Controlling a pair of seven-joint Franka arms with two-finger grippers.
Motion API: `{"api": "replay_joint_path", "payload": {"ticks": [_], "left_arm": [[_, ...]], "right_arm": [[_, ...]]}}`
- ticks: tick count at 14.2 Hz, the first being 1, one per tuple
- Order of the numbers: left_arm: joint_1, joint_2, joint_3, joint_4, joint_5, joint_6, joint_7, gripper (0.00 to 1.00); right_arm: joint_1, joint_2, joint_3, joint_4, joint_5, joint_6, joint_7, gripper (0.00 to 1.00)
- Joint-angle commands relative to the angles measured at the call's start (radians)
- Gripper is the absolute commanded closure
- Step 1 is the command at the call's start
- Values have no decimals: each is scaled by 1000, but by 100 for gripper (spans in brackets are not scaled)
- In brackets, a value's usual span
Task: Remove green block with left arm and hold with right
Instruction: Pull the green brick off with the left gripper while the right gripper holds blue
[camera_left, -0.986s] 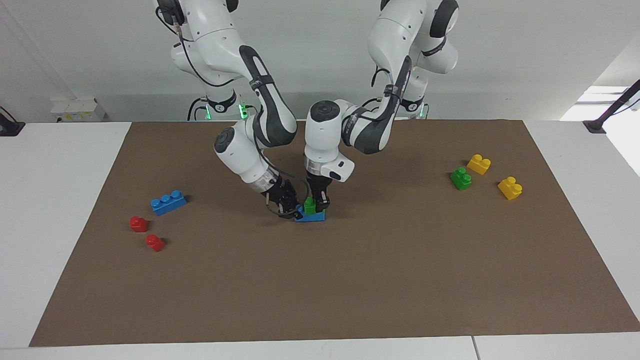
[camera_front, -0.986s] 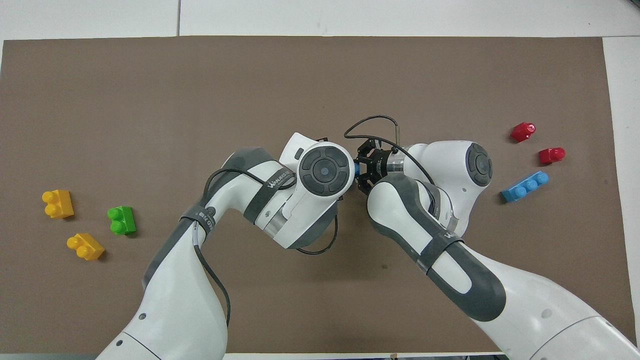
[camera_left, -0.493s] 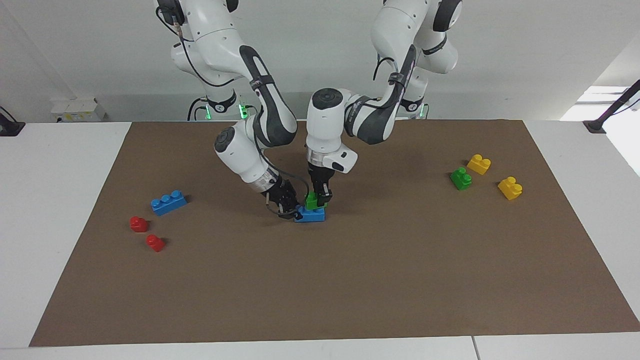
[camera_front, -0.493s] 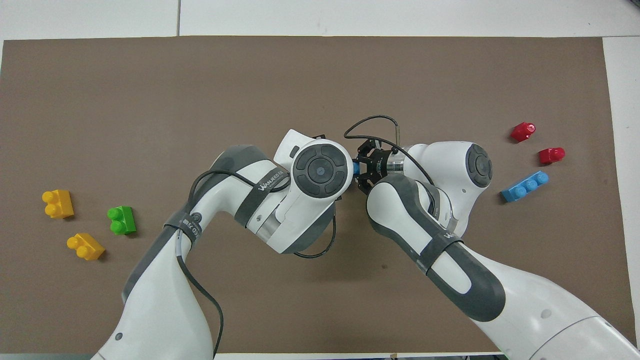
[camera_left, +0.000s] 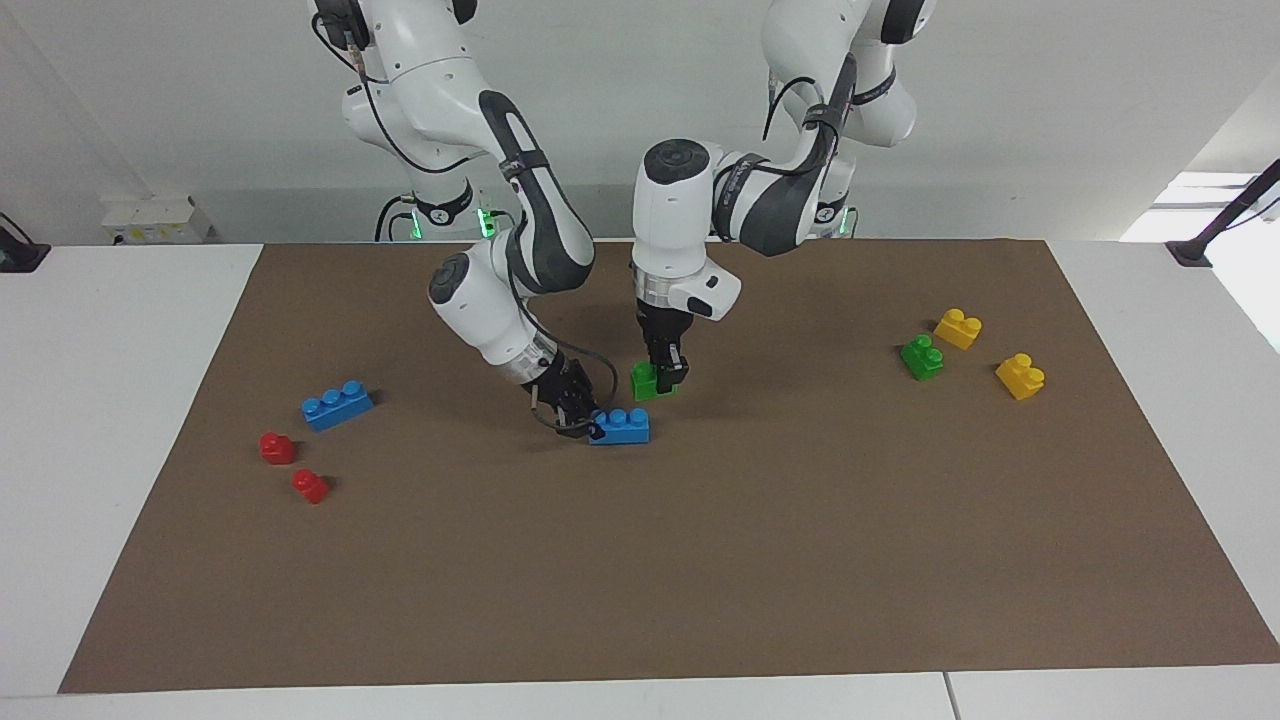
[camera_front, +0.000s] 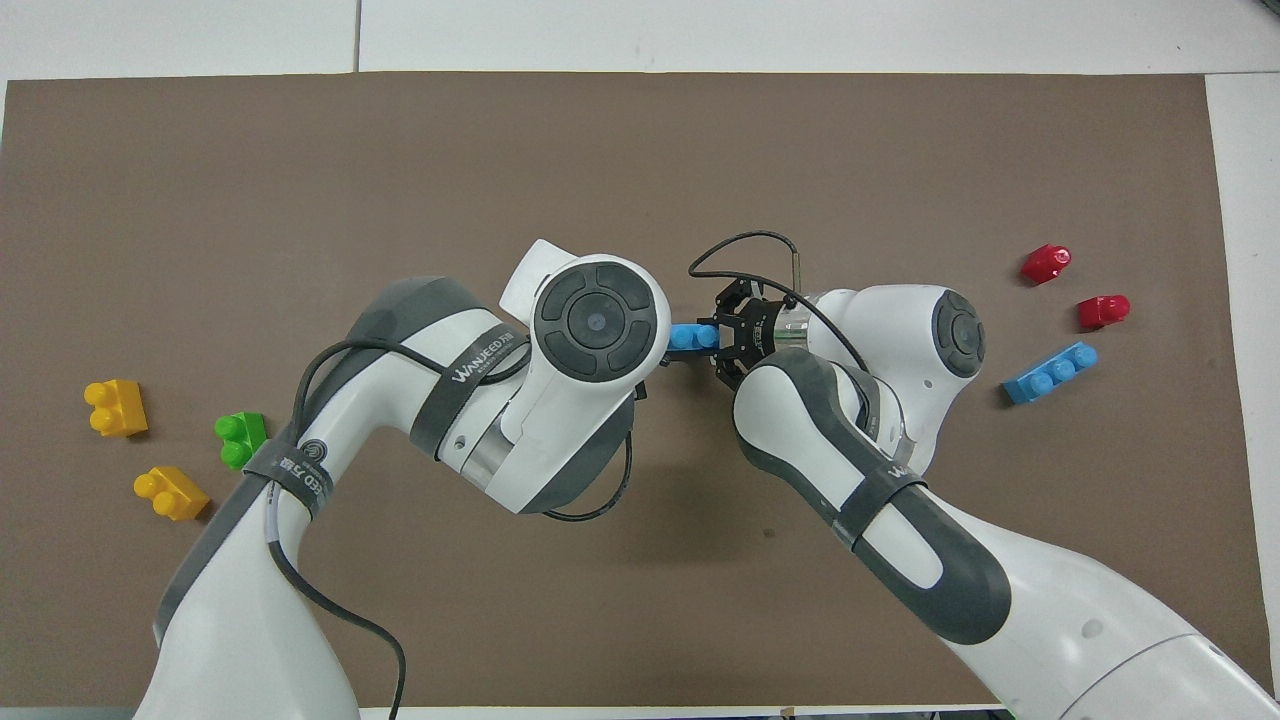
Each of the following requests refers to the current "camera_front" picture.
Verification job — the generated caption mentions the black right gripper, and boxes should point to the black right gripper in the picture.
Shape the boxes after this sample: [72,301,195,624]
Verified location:
[696,278,803,393]

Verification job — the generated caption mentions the red single-stud block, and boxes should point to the red single-stud block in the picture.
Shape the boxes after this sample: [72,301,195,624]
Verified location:
[1077,294,1132,331]
[1020,244,1073,287]

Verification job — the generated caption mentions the green two-stud block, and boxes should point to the green two-stud block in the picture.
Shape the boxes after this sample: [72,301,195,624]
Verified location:
[214,412,270,471]

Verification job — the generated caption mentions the yellow two-stud block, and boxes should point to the yellow two-stud block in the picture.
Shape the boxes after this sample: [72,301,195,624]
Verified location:
[84,379,149,439]
[133,466,212,523]

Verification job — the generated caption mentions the brown table mat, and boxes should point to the brown table mat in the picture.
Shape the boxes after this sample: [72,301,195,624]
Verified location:
[0,70,1277,709]

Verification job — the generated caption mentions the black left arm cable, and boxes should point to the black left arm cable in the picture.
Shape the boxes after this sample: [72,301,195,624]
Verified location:
[264,338,635,720]

